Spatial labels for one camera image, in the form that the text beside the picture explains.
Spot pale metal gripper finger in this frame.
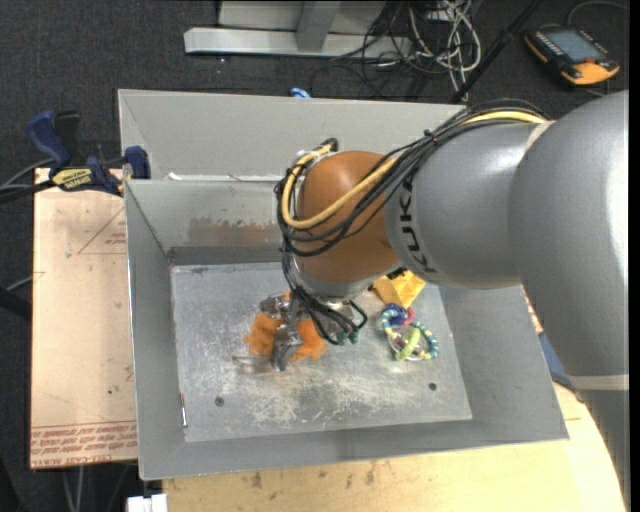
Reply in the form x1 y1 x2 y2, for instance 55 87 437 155
231 351 274 376
271 336 304 373

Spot orange cloth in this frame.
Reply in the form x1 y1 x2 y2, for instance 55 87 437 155
243 291 324 362

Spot grey metal bin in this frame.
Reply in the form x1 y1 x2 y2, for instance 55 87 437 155
118 88 571 481

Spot yellow packet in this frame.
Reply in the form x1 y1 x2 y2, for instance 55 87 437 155
371 271 427 309

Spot brown cardboard board red print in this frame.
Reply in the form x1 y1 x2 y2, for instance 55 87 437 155
29 167 139 471

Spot multicoloured ring toy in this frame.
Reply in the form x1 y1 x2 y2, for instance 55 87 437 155
377 304 442 364

